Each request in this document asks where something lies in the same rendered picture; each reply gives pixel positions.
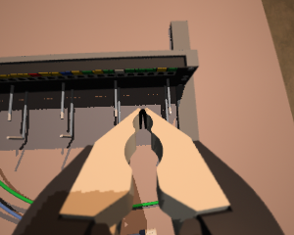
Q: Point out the dark grey port rack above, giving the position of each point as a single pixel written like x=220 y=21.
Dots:
x=110 y=70

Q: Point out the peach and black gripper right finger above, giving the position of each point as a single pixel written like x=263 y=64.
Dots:
x=192 y=182

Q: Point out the green cable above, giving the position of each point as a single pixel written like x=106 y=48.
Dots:
x=30 y=201

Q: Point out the blue network cable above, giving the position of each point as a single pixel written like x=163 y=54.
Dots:
x=19 y=217

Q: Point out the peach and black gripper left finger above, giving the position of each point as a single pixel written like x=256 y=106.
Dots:
x=95 y=187

